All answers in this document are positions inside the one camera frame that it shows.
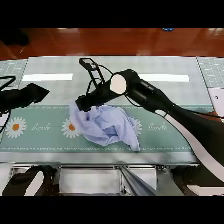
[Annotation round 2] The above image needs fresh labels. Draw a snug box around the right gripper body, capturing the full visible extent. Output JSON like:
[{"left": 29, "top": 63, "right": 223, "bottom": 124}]
[{"left": 75, "top": 90, "right": 105, "bottom": 113}]

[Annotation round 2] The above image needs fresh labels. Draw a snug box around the light blue shirt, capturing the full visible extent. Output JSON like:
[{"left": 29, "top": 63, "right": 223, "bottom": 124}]
[{"left": 68, "top": 101, "right": 143, "bottom": 153}]

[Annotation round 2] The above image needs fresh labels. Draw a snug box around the silver frame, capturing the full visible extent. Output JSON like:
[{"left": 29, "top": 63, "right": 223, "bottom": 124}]
[{"left": 0, "top": 161, "right": 224, "bottom": 197}]

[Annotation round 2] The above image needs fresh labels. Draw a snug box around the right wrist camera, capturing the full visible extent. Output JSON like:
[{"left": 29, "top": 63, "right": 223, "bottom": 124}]
[{"left": 78, "top": 57, "right": 105, "bottom": 88}]

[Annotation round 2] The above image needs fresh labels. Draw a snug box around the black cable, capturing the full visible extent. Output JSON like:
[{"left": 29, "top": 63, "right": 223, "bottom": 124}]
[{"left": 0, "top": 75, "right": 17, "bottom": 92}]

